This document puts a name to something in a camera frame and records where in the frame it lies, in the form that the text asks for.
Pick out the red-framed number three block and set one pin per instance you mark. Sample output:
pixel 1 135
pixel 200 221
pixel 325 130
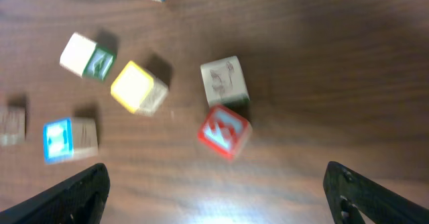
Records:
pixel 225 131

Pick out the green N wooden block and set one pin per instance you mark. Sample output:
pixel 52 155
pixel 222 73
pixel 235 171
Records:
pixel 224 82

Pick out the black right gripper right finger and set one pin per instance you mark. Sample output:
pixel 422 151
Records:
pixel 350 195

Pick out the green Z block left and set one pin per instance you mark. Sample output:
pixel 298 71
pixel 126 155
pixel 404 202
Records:
pixel 86 58

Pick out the blue-top umbrella block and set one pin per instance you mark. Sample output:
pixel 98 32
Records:
pixel 68 139

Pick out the plain wooden picture block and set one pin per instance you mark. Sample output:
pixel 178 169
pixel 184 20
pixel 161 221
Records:
pixel 12 126

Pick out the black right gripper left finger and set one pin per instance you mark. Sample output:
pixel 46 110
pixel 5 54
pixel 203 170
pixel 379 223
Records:
pixel 78 199

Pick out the yellow-top wooden block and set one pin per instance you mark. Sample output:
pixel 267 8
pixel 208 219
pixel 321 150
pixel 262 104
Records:
pixel 138 90

